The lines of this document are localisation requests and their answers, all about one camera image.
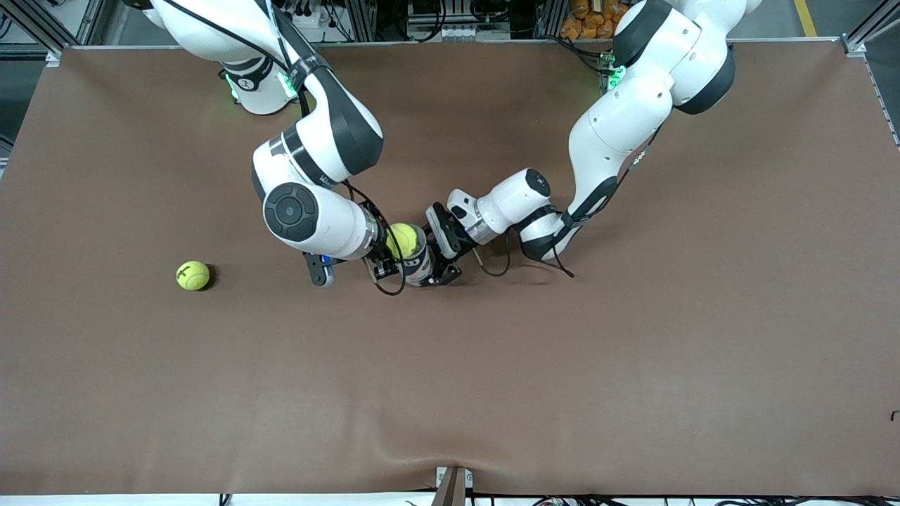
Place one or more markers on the pile of orange round items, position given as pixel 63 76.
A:
pixel 587 21

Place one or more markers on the white and blue ball can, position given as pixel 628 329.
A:
pixel 416 270

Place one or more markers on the yellow-green tennis ball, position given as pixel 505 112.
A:
pixel 401 241
pixel 193 275

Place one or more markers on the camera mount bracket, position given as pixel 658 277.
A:
pixel 451 486

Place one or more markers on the aluminium frame profile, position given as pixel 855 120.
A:
pixel 360 20
pixel 42 28
pixel 868 28
pixel 552 17

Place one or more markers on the brown table mat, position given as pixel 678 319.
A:
pixel 450 386

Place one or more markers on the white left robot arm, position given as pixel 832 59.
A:
pixel 619 126

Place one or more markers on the white terminal block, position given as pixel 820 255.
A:
pixel 467 32

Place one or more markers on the white power strip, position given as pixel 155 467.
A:
pixel 309 21

